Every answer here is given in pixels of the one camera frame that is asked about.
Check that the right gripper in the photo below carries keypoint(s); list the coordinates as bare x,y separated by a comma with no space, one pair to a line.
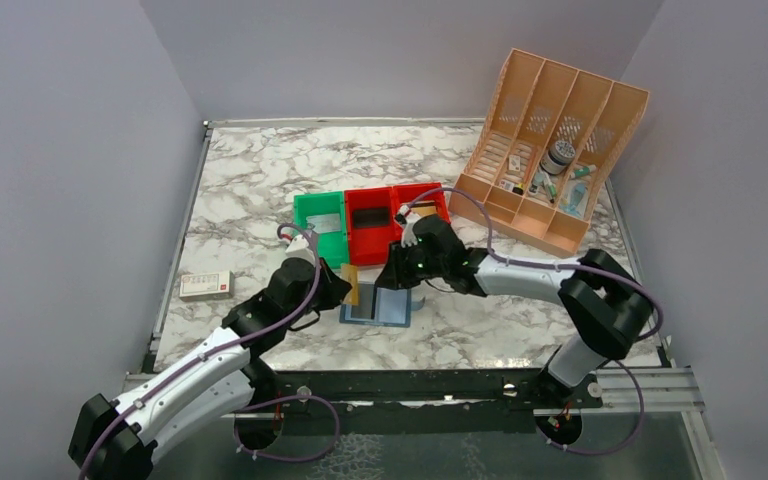
394,274

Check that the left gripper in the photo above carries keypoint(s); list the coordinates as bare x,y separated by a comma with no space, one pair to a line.
335,287

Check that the blue leather card holder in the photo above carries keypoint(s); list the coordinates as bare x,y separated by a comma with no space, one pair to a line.
393,308

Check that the gold credit card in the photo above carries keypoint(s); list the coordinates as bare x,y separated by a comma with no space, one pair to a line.
425,209
349,273

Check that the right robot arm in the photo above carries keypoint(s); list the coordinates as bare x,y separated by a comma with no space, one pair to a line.
606,306

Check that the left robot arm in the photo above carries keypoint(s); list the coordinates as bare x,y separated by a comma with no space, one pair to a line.
124,437

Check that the black card in bin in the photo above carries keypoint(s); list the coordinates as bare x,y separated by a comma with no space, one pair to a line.
371,217

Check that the silver card in bin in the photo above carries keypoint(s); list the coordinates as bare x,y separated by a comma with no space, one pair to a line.
325,223

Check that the green plastic bin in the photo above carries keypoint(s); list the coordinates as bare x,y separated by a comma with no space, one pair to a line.
332,247

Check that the middle red plastic bin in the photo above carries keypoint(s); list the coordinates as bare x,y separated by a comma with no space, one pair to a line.
368,247

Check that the red plastic bin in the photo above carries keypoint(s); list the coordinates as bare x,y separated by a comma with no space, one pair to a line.
420,193
368,247

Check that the right red plastic bin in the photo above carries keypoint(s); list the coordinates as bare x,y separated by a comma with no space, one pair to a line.
420,193

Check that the small white red box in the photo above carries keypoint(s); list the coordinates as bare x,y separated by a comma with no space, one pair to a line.
206,286

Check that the small items in organizer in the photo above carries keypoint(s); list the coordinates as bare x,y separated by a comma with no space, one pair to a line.
514,178

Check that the light blue packet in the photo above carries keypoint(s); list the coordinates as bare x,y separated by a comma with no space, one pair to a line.
574,199

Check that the round grey jar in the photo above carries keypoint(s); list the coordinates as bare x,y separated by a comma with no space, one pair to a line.
558,156

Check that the peach desk organizer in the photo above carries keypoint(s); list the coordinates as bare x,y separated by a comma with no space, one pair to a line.
537,101

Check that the green tipped tube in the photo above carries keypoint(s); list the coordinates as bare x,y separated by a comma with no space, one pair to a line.
583,171

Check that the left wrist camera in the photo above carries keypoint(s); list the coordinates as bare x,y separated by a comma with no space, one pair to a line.
300,248

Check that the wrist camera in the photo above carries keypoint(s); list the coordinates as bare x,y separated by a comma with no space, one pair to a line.
407,219
300,248

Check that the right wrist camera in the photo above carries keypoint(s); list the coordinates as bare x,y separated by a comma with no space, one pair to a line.
407,219

